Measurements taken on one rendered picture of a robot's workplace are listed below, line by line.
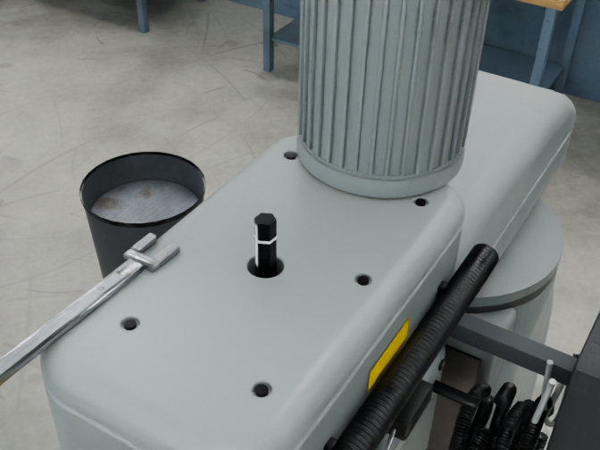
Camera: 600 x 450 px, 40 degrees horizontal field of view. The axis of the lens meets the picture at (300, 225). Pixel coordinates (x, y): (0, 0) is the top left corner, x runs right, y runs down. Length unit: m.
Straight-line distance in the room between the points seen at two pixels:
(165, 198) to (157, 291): 2.49
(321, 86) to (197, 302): 0.27
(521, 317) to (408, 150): 0.57
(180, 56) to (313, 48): 4.63
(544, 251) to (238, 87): 3.84
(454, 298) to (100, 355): 0.40
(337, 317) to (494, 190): 0.50
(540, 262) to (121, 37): 4.69
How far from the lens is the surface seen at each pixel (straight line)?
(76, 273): 3.77
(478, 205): 1.16
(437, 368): 1.16
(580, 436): 1.07
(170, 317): 0.77
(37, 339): 0.76
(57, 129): 4.80
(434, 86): 0.85
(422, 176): 0.91
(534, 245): 1.43
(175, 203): 3.25
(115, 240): 3.06
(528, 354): 1.13
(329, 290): 0.79
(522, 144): 1.32
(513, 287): 1.33
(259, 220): 0.78
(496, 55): 5.16
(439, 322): 0.89
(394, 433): 0.96
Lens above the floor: 2.42
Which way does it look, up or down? 38 degrees down
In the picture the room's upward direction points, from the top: 2 degrees clockwise
